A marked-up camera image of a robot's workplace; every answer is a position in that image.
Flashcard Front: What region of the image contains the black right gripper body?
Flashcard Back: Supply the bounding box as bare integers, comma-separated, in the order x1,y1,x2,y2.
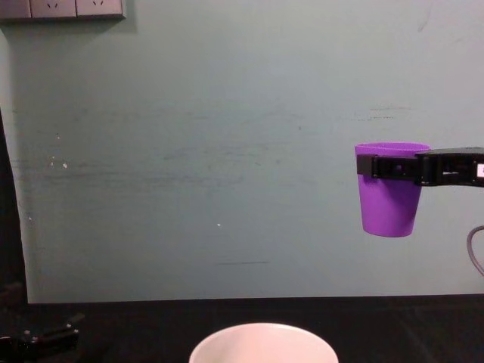
414,146,484,189

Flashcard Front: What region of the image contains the purple plastic cup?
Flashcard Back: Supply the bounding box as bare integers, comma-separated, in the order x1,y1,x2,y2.
354,141,432,238

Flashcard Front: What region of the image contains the black upright panel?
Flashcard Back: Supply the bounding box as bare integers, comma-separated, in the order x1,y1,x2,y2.
0,107,29,304

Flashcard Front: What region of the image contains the black table cloth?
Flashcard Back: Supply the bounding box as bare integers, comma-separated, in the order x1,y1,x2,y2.
0,295,484,363

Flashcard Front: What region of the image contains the white round bowl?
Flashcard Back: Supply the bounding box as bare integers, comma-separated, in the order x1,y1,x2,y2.
188,322,340,363

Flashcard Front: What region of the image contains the grey cable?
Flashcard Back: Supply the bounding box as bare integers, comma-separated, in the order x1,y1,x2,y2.
466,225,484,280

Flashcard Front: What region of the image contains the grey wall socket panel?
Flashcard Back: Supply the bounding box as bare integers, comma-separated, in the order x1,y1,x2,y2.
0,0,127,25

